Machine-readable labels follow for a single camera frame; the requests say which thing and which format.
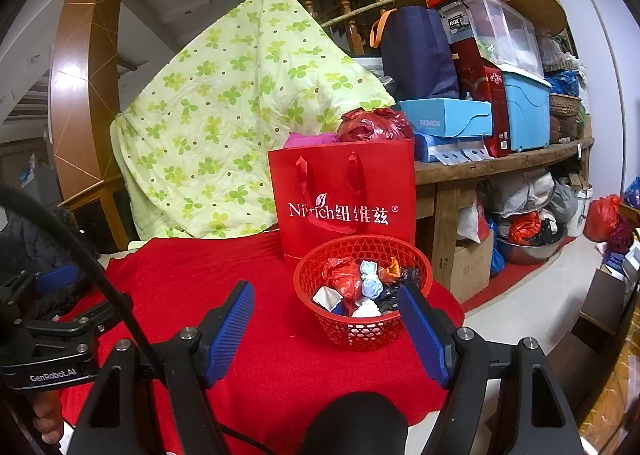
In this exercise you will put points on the blue plastic bag on shelf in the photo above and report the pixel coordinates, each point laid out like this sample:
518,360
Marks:
562,84

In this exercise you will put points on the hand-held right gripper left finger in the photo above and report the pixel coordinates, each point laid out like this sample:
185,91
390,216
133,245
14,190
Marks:
235,330

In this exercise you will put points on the orange wrapper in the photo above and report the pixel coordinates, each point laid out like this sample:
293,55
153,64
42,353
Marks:
390,270

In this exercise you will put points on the blue plastic bag on floor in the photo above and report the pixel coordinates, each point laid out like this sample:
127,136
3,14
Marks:
632,192

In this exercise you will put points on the light blue shoe box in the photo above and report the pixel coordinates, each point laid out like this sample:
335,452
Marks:
445,117

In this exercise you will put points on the red plastic bag in gift bag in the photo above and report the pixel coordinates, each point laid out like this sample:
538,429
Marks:
370,127

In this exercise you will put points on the brown cardboard box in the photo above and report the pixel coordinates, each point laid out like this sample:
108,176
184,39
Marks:
605,310

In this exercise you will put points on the green clover print quilt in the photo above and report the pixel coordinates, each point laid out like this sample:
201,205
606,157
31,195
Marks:
225,110

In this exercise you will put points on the orange red plastic bag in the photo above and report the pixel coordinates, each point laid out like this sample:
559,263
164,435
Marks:
525,227

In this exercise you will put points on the cardboard box under shelf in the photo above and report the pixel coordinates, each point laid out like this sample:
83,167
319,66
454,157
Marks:
472,267

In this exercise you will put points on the person's left hand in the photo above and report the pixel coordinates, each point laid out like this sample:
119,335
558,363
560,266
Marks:
49,417

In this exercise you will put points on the dark purple bag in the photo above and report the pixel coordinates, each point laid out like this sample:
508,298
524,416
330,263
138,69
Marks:
621,235

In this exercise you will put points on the blue white pack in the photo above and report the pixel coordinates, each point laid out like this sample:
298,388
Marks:
450,147

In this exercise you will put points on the person's knee in black trousers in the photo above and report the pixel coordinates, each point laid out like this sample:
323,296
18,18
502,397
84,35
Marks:
355,430

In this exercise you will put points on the dark red gift box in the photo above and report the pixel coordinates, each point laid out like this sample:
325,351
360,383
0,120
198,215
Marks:
485,100

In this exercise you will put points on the red mesh plastic basket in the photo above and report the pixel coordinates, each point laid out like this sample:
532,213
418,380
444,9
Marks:
350,330

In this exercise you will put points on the wicker basket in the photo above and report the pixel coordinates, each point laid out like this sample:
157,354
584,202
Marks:
565,106

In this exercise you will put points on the white plastic bags bundle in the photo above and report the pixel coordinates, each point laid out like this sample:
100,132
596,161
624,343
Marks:
525,192

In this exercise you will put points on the white bucket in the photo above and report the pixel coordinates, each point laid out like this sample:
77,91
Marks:
581,210

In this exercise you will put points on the red paper gift bag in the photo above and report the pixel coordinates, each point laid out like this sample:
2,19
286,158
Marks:
390,175

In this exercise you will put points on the black plastic bag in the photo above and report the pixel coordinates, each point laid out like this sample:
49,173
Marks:
390,302

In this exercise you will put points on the red blanket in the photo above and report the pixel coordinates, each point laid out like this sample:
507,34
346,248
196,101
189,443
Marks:
175,285

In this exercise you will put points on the white tissue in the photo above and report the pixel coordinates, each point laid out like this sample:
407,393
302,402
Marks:
366,310

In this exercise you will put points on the blue plastic storage bin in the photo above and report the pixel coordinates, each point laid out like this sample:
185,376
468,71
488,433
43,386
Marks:
527,110

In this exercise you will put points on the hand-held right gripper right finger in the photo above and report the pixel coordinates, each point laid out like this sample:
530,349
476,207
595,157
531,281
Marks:
420,335

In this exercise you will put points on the red plastic bag on floor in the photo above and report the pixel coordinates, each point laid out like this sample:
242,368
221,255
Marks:
602,220

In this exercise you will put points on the wooden pillar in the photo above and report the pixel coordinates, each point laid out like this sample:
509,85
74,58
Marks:
80,85

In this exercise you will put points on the clear plastic storage box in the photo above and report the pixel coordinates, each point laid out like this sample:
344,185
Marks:
505,30

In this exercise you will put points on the grey cabinet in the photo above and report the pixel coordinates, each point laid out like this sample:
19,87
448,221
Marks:
40,180

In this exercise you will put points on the steel basin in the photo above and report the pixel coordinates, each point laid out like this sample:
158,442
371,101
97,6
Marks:
530,252

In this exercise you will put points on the black quilted jacket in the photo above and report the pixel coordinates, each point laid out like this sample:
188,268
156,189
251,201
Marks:
30,245

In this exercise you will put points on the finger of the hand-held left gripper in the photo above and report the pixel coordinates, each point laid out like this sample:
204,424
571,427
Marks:
57,277
105,312

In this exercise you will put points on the pink cushion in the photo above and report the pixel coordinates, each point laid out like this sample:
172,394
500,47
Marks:
305,140

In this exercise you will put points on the round wooden board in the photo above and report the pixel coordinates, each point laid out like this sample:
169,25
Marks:
530,0

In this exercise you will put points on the wooden handrail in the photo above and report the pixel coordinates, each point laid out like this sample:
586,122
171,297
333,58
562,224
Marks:
90,190

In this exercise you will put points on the wooden shelf bench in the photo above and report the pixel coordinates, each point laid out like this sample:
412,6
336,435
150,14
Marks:
500,162

